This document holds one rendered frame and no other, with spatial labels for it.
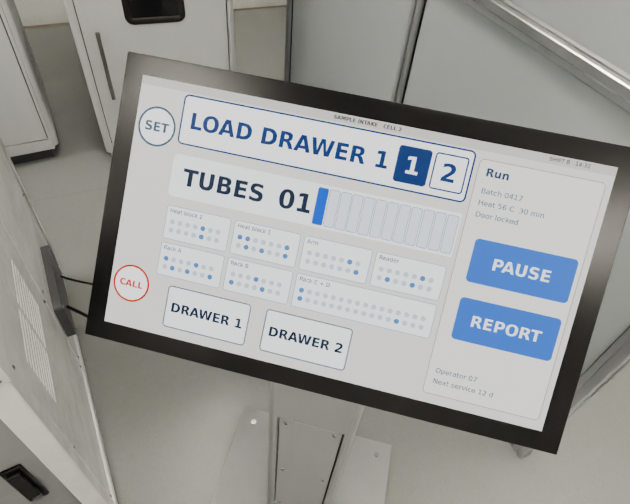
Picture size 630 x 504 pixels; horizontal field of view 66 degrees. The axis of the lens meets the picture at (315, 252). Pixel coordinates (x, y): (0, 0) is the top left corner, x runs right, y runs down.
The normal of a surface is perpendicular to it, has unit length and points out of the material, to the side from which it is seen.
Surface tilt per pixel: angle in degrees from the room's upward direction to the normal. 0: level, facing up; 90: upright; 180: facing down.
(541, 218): 50
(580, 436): 0
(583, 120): 90
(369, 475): 5
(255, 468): 5
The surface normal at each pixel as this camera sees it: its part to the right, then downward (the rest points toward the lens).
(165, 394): 0.08, -0.68
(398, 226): -0.13, 0.11
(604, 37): -0.92, 0.24
